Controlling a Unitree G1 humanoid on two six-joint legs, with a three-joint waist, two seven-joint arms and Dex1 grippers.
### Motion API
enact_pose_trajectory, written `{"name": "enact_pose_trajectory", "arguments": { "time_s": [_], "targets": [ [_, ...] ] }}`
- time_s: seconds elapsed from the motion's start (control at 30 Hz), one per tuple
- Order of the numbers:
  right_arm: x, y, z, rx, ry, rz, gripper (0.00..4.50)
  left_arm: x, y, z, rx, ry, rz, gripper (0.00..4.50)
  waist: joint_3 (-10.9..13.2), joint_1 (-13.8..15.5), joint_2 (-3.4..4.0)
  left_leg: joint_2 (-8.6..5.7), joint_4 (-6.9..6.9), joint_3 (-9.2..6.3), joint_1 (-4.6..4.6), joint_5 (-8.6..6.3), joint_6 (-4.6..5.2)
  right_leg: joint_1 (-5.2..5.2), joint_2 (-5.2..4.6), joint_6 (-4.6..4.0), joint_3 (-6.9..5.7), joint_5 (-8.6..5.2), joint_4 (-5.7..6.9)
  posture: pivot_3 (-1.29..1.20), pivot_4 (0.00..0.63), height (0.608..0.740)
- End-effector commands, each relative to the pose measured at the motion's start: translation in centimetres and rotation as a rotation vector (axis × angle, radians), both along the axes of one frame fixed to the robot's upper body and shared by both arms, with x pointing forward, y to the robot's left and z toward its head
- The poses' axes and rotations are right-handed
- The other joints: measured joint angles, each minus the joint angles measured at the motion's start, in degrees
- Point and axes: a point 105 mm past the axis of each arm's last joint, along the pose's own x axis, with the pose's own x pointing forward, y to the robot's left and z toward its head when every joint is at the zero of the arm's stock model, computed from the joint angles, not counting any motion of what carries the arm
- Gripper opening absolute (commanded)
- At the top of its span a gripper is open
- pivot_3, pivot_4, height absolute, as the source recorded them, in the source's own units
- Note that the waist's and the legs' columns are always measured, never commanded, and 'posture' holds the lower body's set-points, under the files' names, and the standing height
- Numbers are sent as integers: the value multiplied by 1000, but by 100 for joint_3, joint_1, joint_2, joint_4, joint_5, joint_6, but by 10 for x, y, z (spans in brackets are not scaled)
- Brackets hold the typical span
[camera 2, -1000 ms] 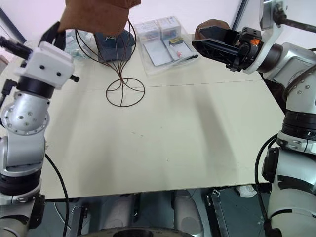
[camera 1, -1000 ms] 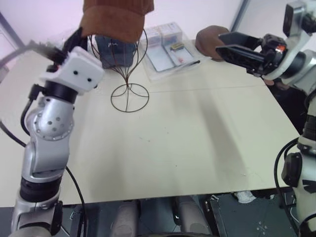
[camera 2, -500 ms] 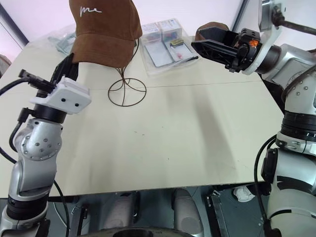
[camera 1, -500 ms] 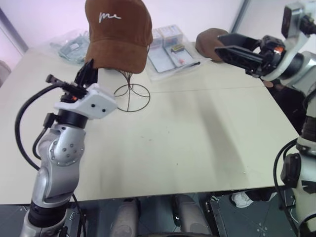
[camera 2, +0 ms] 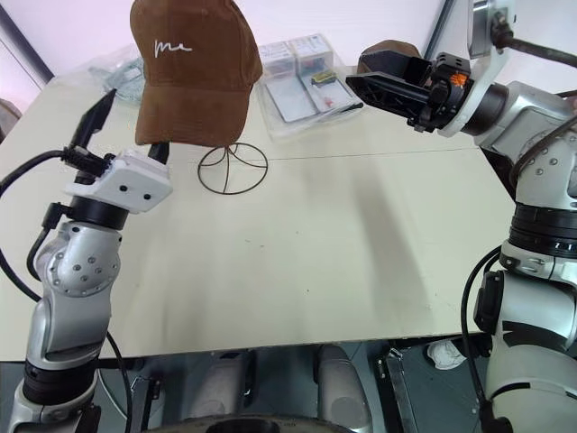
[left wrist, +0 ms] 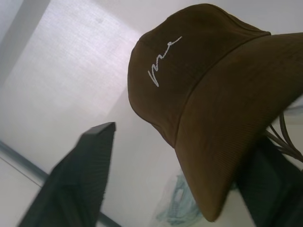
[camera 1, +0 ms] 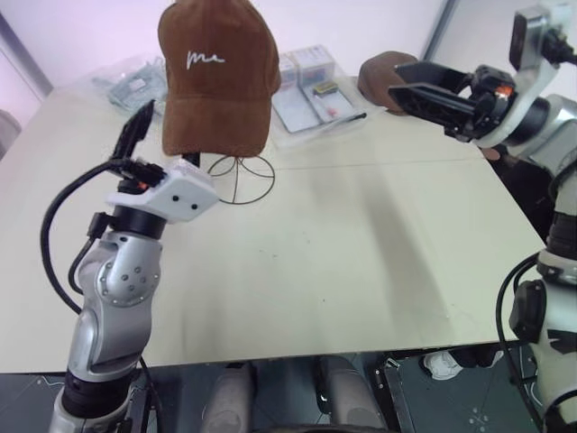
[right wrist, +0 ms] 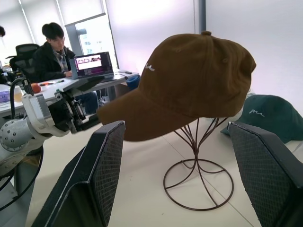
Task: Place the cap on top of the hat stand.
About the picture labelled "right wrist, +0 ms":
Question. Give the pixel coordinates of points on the white office desk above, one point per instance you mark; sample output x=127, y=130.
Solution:
x=68, y=82

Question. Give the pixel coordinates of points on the brown cardboard box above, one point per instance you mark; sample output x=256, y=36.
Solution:
x=122, y=89

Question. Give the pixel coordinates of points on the open grey laptop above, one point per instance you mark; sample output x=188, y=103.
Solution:
x=91, y=65

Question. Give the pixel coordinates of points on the person with dark hair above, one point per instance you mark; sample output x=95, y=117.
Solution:
x=2, y=32

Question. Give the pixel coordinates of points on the clear jar with yellow liquid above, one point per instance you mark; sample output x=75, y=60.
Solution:
x=18, y=95

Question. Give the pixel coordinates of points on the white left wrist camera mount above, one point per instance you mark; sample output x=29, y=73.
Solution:
x=35, y=111

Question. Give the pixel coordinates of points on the brown baseball cap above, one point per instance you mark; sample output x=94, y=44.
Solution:
x=189, y=82

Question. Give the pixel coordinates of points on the black mesh office chair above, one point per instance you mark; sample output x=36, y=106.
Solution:
x=22, y=61

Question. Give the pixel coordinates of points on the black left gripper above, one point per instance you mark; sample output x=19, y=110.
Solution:
x=59, y=114

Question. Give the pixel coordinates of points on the dark green baseball cap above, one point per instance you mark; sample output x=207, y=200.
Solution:
x=272, y=118

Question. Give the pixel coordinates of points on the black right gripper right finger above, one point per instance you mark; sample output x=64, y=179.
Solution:
x=265, y=170

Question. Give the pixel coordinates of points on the orange round fruit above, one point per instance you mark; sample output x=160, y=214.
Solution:
x=36, y=88

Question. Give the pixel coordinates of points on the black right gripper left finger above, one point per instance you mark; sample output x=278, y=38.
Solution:
x=99, y=165

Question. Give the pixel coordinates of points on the grey vertical pillar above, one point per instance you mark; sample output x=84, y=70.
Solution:
x=202, y=16

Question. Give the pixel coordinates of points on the seated person in dark jacket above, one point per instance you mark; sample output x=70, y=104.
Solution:
x=47, y=61

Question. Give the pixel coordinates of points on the purple box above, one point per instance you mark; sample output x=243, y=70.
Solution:
x=4, y=95

